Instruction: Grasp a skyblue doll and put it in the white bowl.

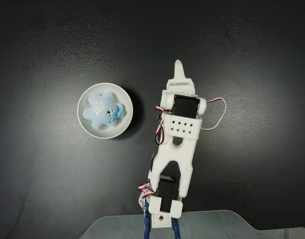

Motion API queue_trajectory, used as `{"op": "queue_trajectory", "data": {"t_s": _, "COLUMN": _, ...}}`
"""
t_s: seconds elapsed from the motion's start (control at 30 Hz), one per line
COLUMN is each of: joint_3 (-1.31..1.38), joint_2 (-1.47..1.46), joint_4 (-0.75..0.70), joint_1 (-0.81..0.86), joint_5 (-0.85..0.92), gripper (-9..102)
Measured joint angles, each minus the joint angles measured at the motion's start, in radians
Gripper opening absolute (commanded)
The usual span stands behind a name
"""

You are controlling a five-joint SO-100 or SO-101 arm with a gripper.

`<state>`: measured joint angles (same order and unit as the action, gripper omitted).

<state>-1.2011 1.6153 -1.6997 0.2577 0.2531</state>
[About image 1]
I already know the skyblue plush doll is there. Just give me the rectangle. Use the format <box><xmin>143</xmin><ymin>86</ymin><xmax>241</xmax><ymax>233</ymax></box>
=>
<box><xmin>82</xmin><ymin>91</ymin><xmax>126</xmax><ymax>129</ymax></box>

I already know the red white black cable bundle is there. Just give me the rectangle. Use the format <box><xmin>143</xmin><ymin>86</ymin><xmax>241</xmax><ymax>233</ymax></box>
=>
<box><xmin>138</xmin><ymin>106</ymin><xmax>168</xmax><ymax>195</ymax></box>

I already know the blue clamp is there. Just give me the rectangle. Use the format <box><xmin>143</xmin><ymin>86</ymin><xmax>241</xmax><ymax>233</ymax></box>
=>
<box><xmin>170</xmin><ymin>216</ymin><xmax>183</xmax><ymax>239</ymax></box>
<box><xmin>142</xmin><ymin>199</ymin><xmax>151</xmax><ymax>239</ymax></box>

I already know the white red gripper motor cable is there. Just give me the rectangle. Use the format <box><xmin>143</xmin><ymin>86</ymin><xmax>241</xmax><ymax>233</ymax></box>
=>
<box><xmin>201</xmin><ymin>98</ymin><xmax>227</xmax><ymax>131</ymax></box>

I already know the white bowl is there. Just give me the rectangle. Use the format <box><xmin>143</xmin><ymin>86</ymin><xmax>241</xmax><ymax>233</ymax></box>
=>
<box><xmin>77</xmin><ymin>83</ymin><xmax>133</xmax><ymax>139</ymax></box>

